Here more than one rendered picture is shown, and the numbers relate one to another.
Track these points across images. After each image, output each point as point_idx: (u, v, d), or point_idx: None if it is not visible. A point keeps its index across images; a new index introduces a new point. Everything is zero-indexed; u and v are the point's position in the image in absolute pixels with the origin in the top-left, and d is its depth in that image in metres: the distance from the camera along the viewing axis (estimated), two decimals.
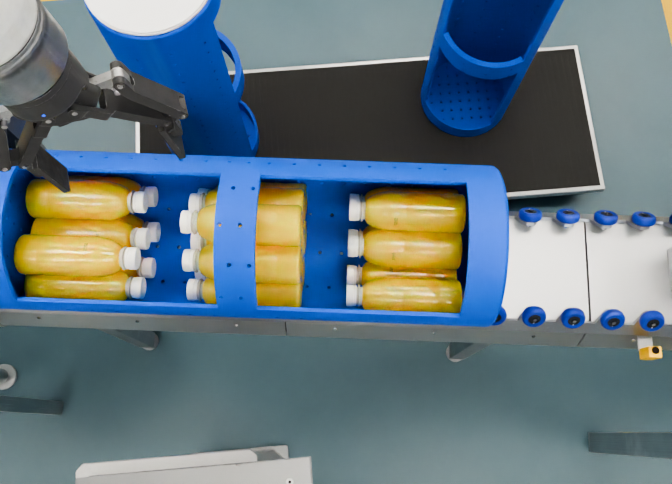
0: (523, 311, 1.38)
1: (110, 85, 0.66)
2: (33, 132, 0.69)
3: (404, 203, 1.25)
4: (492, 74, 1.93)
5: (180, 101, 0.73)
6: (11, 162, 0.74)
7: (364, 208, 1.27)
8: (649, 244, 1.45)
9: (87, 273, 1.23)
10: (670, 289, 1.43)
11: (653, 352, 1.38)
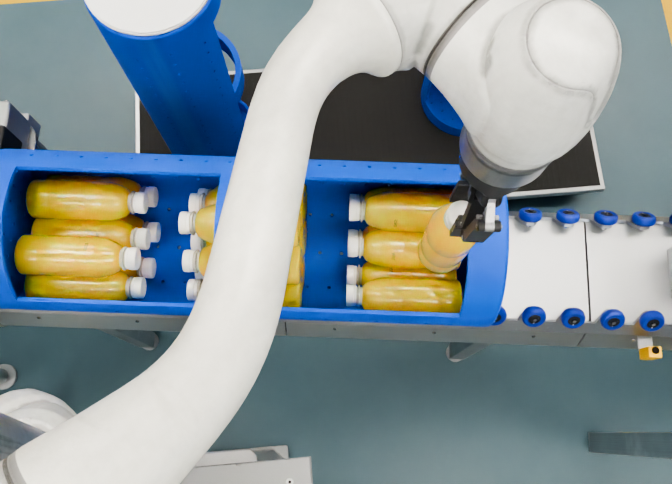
0: (523, 311, 1.38)
1: (484, 215, 0.77)
2: None
3: (404, 205, 1.25)
4: None
5: (475, 237, 0.84)
6: None
7: (364, 209, 1.27)
8: (649, 244, 1.45)
9: (87, 273, 1.23)
10: (670, 289, 1.43)
11: (653, 352, 1.38)
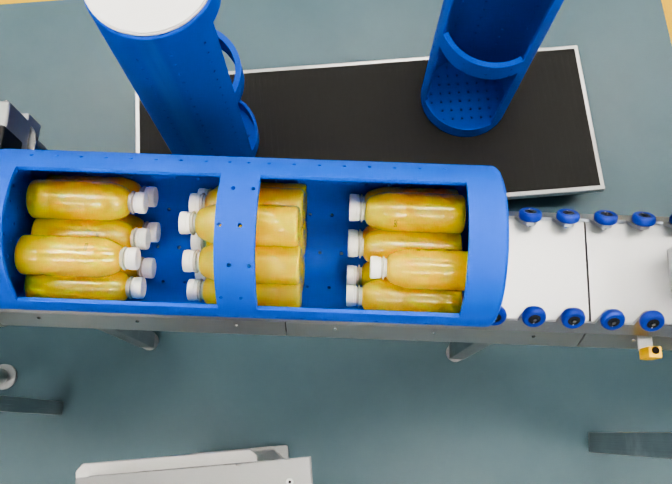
0: (523, 311, 1.38)
1: None
2: None
3: (404, 205, 1.25)
4: (492, 74, 1.93)
5: None
6: None
7: (364, 209, 1.27)
8: (649, 244, 1.45)
9: (87, 273, 1.23)
10: (670, 289, 1.43)
11: (653, 352, 1.38)
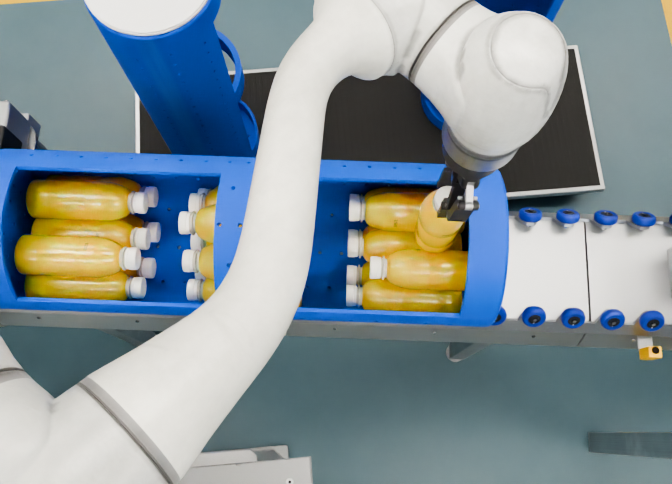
0: (523, 311, 1.38)
1: (464, 196, 0.89)
2: None
3: (404, 205, 1.25)
4: None
5: (458, 217, 0.97)
6: None
7: (364, 209, 1.27)
8: (649, 244, 1.45)
9: (87, 273, 1.23)
10: (670, 289, 1.43)
11: (653, 352, 1.38)
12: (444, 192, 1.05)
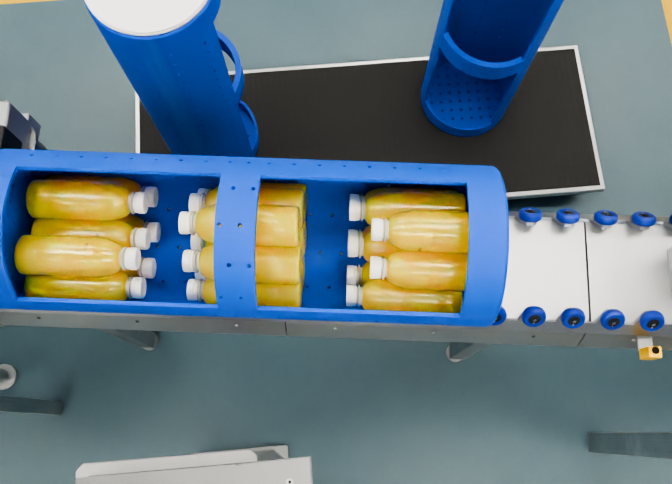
0: (523, 311, 1.38)
1: None
2: None
3: (404, 203, 1.25)
4: (492, 74, 1.93)
5: None
6: None
7: (364, 208, 1.27)
8: (649, 244, 1.45)
9: (87, 273, 1.23)
10: (670, 289, 1.43)
11: (653, 352, 1.38)
12: (371, 225, 1.23)
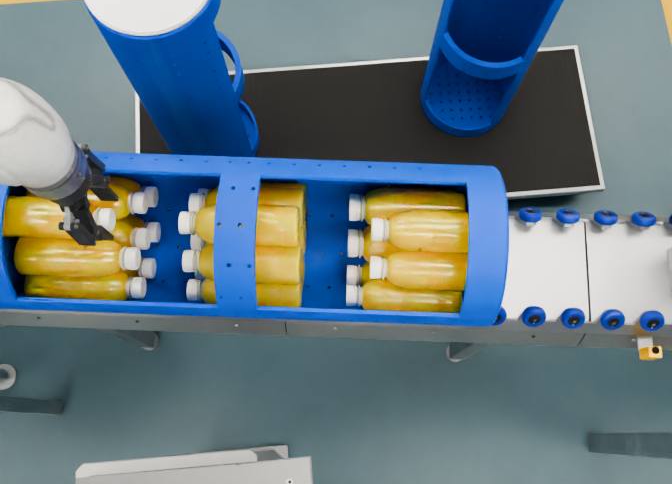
0: (523, 311, 1.38)
1: (66, 218, 1.05)
2: None
3: (404, 203, 1.25)
4: (492, 74, 1.93)
5: (87, 242, 1.12)
6: (92, 172, 1.16)
7: (364, 208, 1.27)
8: (649, 244, 1.45)
9: (87, 273, 1.23)
10: (670, 289, 1.43)
11: (653, 352, 1.38)
12: (371, 225, 1.23)
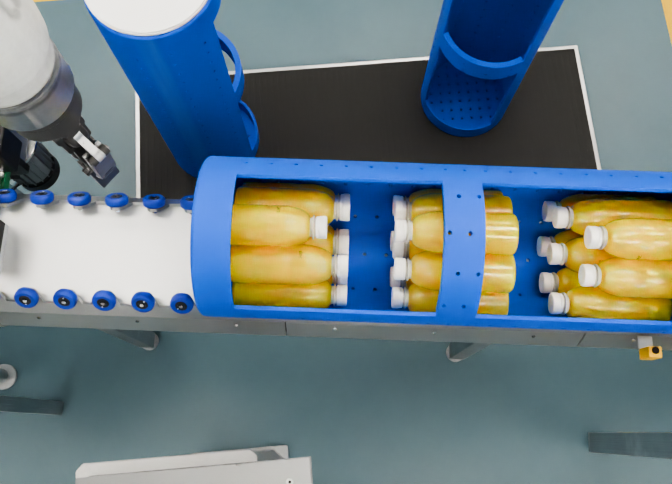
0: None
1: (87, 151, 0.76)
2: None
3: (615, 210, 1.25)
4: (492, 74, 1.93)
5: (106, 166, 0.84)
6: None
7: (572, 215, 1.27)
8: None
9: (301, 281, 1.23)
10: None
11: (653, 352, 1.38)
12: (586, 233, 1.23)
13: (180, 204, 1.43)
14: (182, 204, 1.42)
